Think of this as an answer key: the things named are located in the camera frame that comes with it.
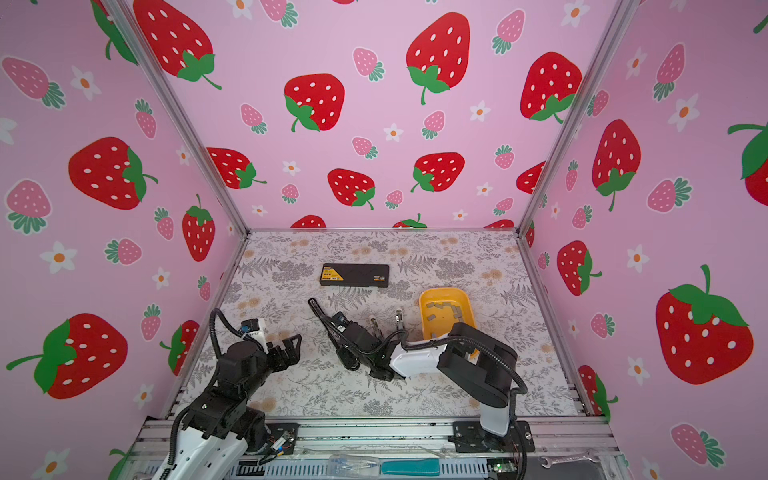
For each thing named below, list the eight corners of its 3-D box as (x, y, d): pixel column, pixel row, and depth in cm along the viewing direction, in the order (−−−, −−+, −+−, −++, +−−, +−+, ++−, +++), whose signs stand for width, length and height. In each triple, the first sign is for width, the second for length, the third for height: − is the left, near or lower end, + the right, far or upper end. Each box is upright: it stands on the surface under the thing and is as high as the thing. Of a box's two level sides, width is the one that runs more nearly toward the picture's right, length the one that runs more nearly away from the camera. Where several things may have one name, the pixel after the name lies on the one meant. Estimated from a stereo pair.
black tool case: (319, 287, 106) (318, 282, 104) (323, 268, 112) (322, 263, 109) (389, 287, 106) (389, 282, 104) (389, 268, 112) (389, 263, 109)
